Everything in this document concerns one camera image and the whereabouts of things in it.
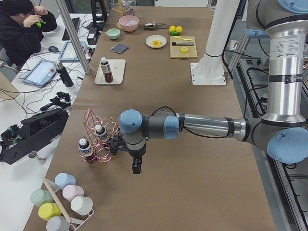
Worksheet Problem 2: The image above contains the half lemon slice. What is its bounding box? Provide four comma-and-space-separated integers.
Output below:
180, 47, 188, 53

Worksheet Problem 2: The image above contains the metal scoop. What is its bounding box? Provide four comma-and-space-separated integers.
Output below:
143, 22, 166, 30

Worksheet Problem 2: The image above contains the dark bottle in rack lower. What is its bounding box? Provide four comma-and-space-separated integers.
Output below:
78, 138, 95, 162

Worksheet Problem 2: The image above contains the glazed twisted donut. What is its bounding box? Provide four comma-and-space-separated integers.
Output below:
152, 40, 162, 47

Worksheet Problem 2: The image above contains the cream rectangular tray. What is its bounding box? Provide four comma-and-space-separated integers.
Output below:
94, 59, 126, 85

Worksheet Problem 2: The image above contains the pink cup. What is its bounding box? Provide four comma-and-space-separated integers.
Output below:
62, 185, 84, 202

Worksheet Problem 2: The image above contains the steel cylinder black cap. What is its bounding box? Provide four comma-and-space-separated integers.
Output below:
172, 41, 195, 46

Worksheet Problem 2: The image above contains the black equipment case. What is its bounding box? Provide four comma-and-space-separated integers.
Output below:
0, 108, 68, 165

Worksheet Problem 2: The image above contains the rose gold wire bottle rack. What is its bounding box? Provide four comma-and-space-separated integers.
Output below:
78, 108, 118, 164

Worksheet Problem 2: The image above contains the white cup rack wooden handle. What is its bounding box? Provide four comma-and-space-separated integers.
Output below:
42, 177, 95, 229

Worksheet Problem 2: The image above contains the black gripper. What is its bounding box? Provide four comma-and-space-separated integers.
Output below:
110, 134, 146, 174

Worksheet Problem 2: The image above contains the blue teach pendant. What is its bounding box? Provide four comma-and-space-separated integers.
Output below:
22, 60, 56, 87
58, 41, 79, 62

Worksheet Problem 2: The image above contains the dark sauce bottle on tray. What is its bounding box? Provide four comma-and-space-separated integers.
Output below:
100, 57, 114, 83

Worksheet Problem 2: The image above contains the grey cup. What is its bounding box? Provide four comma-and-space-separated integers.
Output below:
46, 216, 70, 231

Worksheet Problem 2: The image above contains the black handheld gimbal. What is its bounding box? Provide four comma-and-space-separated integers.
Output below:
40, 91, 72, 112

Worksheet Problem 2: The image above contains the black thermos bottle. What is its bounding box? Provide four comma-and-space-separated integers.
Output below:
54, 60, 74, 87

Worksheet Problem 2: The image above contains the yellow lemon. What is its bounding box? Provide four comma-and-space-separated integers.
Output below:
169, 25, 176, 33
176, 26, 183, 34

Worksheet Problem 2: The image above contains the black keyboard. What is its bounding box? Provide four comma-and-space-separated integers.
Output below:
62, 17, 81, 41

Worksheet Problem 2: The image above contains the dark bottle in rack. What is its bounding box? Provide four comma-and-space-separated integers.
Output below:
95, 124, 111, 144
78, 138, 95, 162

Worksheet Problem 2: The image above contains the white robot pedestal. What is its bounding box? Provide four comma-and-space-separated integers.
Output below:
191, 0, 240, 86

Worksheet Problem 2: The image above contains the white round plate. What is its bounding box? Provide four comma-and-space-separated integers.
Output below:
145, 35, 167, 49

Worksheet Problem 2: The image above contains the blue cup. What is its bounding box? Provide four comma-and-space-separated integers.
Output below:
54, 172, 76, 189

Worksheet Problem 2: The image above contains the grey folded cloth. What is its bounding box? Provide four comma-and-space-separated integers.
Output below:
111, 43, 129, 54

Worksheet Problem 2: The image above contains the dark bottle in rack upper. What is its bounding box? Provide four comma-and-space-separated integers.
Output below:
95, 124, 111, 144

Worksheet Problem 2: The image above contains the yellow cup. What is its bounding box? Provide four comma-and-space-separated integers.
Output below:
38, 203, 62, 221

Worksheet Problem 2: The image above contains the aluminium frame post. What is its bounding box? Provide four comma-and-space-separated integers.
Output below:
55, 0, 90, 74

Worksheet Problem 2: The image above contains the pink bowl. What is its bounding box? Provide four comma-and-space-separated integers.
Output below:
118, 15, 139, 32

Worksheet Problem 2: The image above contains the black computer mouse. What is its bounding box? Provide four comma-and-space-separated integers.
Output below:
48, 46, 60, 53

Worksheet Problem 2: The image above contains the yellow plastic knife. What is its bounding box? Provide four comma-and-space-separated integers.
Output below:
173, 36, 192, 41

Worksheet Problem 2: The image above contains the mint green bowl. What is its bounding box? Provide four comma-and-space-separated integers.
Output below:
106, 28, 121, 40

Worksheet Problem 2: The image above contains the white cup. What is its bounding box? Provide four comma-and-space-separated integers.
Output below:
70, 196, 93, 216

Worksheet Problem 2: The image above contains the person in black hoodie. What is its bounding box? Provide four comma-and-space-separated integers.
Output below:
0, 0, 57, 66

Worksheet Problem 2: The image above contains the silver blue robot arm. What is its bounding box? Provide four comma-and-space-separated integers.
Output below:
110, 0, 308, 174

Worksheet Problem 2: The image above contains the green cup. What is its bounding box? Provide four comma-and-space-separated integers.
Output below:
30, 189, 53, 207

